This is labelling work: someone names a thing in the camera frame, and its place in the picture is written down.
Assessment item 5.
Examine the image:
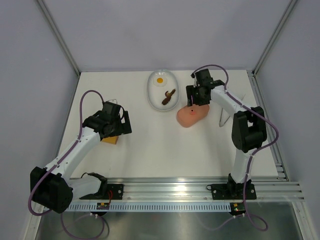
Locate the pink lunch box lid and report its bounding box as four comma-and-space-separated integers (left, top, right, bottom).
176, 104, 210, 119

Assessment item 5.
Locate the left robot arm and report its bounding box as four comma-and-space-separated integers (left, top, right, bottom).
28, 101, 132, 214

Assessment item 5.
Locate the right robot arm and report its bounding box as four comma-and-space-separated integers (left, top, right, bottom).
186, 69, 267, 200

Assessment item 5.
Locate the yellow rectangular block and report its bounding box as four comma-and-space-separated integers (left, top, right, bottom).
101, 136, 119, 145

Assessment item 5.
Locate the dark brown food piece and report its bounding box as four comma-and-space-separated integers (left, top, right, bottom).
161, 88, 176, 106

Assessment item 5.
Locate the white oval plate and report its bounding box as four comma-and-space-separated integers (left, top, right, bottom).
146, 69, 180, 111

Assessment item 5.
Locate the fried egg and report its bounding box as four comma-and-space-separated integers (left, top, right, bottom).
153, 76, 167, 87

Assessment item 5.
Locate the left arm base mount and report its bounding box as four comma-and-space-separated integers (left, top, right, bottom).
94, 183, 124, 200

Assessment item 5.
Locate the white slotted cable duct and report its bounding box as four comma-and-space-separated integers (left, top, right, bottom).
66, 201, 245, 213

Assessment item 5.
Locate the left aluminium frame post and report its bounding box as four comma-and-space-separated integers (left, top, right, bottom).
35, 0, 81, 78

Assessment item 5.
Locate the aluminium frame post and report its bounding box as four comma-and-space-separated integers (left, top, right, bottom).
252, 0, 300, 77
35, 0, 81, 78

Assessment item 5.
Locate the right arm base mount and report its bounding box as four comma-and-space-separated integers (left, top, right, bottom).
206, 181, 257, 201

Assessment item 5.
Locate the right side aluminium rail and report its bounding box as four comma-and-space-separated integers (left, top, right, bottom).
246, 70, 291, 182

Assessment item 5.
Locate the aluminium rail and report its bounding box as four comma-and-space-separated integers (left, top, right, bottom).
108, 177, 305, 202
246, 70, 291, 182

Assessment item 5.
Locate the aluminium front rail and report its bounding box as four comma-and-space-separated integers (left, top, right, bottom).
108, 177, 305, 202

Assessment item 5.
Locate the right aluminium frame post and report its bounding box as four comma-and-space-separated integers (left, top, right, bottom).
252, 0, 300, 77

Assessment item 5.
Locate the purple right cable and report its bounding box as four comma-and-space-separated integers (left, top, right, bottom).
191, 64, 280, 231

